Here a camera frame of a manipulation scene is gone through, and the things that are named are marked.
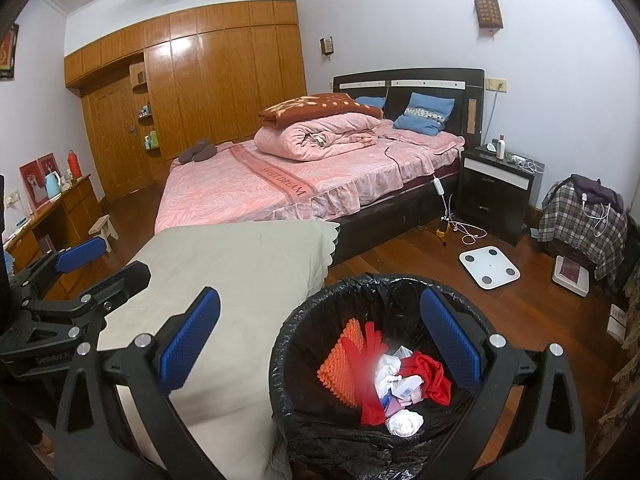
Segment white cardboard box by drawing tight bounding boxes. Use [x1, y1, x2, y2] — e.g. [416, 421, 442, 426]
[607, 305, 629, 344]

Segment framed wall hanging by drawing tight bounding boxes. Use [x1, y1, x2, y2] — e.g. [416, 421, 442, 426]
[0, 22, 20, 81]

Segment wooden wardrobe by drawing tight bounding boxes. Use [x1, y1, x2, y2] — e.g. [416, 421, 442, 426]
[64, 0, 307, 201]

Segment wooden desk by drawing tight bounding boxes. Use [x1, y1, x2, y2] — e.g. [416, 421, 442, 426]
[2, 174, 108, 301]

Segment dark purple garment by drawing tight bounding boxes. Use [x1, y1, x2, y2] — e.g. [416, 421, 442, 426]
[570, 174, 625, 213]

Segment plaid cloth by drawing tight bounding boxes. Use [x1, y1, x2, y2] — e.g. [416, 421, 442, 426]
[537, 180, 628, 281]

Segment white framed picture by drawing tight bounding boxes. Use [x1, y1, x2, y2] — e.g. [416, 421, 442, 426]
[551, 255, 591, 297]

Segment white floor cables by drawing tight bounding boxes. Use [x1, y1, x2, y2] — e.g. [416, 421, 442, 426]
[447, 210, 488, 246]

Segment red rubber glove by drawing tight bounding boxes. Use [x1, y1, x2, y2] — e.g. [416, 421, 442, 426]
[340, 322, 387, 427]

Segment white bathroom scale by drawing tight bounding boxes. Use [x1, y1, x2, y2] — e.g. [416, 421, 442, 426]
[459, 246, 521, 290]

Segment beige cloth covered table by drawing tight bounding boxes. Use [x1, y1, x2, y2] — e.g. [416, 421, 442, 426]
[97, 221, 341, 480]

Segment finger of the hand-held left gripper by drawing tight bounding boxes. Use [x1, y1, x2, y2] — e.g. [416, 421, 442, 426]
[74, 260, 152, 334]
[20, 236, 110, 302]

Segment black lined trash bin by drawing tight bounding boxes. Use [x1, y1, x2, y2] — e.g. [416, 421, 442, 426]
[269, 274, 516, 480]

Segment blanket cable with white controller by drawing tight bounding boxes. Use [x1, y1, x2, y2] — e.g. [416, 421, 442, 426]
[384, 146, 451, 221]

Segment white crumpled paper ball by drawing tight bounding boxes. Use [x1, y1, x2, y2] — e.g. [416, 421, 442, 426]
[386, 409, 423, 437]

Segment folded pink quilt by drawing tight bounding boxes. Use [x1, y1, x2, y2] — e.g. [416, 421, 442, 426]
[254, 114, 382, 162]

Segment white crumpled plastic bag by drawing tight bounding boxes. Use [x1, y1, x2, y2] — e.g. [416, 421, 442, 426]
[375, 347, 413, 396]

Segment small wooden stool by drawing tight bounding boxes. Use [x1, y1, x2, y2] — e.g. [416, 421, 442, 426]
[89, 214, 120, 253]

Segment large wooden wall lamp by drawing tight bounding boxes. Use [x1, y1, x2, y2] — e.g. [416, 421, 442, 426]
[474, 0, 503, 36]

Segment folded brown blanket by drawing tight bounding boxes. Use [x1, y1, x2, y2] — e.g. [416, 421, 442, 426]
[258, 92, 383, 123]

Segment orange foam net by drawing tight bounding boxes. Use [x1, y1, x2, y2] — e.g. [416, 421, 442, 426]
[317, 319, 366, 408]

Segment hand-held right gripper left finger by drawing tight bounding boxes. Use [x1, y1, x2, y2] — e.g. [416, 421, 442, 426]
[52, 286, 223, 480]

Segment white charger cable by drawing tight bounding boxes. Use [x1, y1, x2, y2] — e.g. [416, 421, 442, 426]
[580, 192, 612, 236]

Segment red cloth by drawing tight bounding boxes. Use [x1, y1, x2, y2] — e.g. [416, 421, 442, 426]
[411, 351, 453, 407]

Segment bed with pink sheet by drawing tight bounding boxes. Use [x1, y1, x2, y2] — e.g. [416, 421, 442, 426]
[154, 68, 486, 266]

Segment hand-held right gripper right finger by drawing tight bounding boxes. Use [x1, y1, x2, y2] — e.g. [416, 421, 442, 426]
[419, 286, 588, 480]

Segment blue pillow with patterned trim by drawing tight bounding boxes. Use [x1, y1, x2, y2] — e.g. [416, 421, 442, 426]
[405, 92, 456, 123]

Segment red framed photo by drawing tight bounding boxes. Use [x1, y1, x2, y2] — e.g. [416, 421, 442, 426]
[37, 152, 61, 181]
[19, 160, 46, 211]

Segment dark nightstand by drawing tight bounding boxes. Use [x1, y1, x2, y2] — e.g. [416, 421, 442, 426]
[457, 144, 536, 246]

